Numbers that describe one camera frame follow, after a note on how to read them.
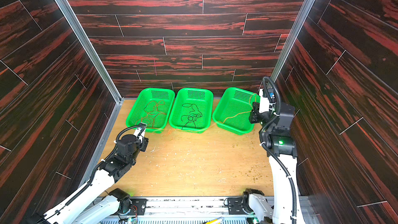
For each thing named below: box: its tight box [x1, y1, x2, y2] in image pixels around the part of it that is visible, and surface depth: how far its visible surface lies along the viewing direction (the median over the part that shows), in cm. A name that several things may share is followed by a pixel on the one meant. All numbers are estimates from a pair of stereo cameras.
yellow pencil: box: [202, 216, 224, 224], surface depth 71 cm
